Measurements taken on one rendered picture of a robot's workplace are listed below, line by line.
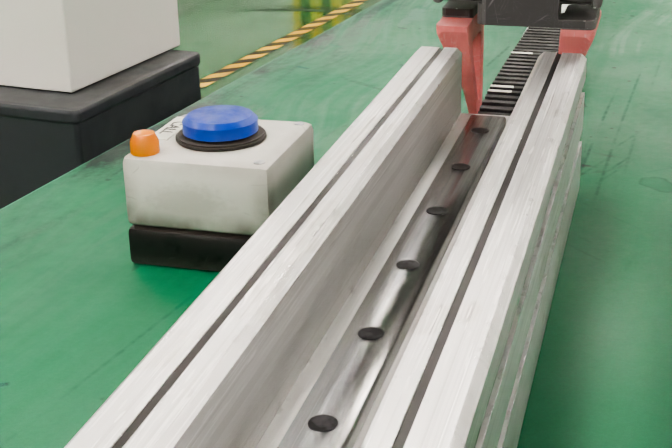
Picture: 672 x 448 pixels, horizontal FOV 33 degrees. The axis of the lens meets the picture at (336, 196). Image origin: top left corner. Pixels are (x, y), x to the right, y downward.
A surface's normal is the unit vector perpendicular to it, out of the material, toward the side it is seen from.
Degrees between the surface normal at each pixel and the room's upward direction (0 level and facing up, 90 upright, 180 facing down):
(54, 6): 90
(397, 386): 0
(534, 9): 90
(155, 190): 90
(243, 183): 90
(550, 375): 0
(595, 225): 0
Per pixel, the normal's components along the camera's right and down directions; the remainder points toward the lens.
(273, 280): -0.02, -0.93
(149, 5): 0.92, 0.12
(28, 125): -0.38, 0.34
